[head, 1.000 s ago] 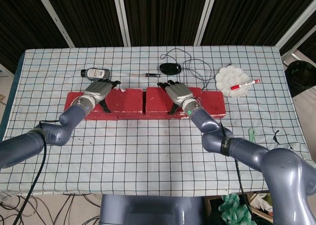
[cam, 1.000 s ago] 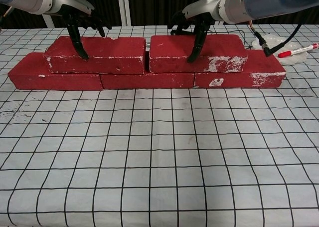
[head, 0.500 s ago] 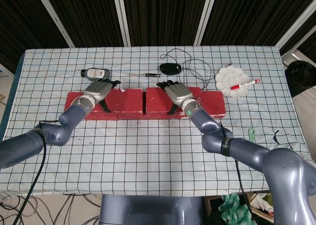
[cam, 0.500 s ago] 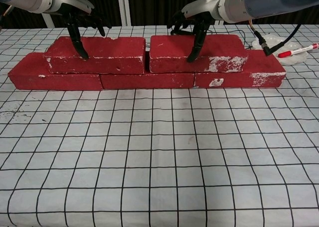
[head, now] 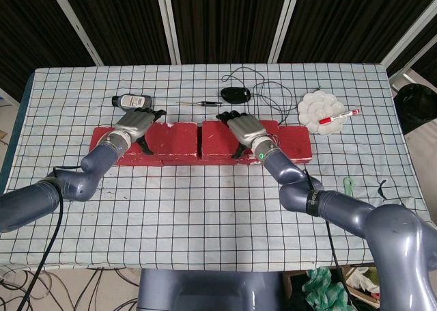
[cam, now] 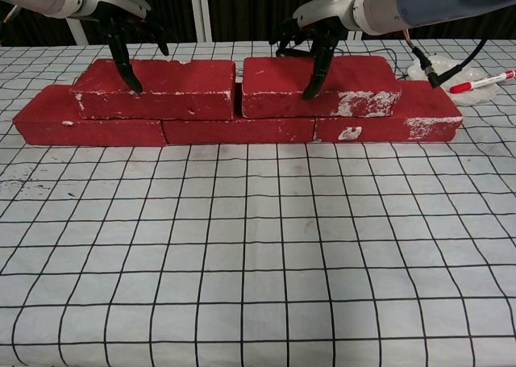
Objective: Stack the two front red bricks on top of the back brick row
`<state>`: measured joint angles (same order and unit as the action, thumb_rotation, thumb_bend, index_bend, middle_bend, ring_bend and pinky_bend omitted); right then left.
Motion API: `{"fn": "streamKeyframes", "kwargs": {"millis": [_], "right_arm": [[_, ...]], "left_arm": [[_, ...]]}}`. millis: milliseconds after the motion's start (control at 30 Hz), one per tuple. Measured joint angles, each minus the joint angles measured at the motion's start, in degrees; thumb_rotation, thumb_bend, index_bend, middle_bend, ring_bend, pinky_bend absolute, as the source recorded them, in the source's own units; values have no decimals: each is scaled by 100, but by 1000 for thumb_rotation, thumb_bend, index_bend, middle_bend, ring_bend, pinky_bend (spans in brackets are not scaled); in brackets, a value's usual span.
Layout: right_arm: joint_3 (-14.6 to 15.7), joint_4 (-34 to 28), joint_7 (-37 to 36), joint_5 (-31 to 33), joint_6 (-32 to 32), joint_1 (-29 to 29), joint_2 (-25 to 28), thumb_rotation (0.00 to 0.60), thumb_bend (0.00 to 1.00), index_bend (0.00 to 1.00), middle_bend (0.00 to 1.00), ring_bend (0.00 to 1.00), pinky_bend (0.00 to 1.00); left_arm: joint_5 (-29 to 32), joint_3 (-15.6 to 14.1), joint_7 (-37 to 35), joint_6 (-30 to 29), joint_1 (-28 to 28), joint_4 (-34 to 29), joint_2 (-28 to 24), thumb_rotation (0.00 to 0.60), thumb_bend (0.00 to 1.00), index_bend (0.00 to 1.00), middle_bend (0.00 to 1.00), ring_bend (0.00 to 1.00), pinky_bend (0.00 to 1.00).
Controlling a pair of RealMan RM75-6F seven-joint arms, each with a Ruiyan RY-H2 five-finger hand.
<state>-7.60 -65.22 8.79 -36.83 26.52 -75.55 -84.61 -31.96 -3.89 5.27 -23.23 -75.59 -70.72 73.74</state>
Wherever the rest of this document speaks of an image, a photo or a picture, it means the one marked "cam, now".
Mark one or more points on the black oval dish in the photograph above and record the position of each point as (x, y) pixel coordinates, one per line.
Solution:
(298, 52)

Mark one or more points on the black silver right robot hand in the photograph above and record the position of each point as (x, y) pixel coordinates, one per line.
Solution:
(334, 10)

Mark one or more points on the red brick white scuffed corner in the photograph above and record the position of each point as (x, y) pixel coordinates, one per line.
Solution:
(278, 78)

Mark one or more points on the white plastic paint palette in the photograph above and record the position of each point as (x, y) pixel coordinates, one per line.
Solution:
(475, 96)

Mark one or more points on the white black grid tablecloth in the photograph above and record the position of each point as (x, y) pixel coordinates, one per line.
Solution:
(258, 262)

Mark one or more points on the red white marker pen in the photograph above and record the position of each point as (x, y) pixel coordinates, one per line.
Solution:
(479, 82)

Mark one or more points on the red brick white curl mark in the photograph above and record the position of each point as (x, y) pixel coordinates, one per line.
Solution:
(427, 105)

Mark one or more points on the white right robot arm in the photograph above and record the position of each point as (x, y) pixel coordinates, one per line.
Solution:
(427, 2)

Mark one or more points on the red foam brick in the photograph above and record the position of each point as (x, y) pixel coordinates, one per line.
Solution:
(181, 80)
(238, 131)
(44, 113)

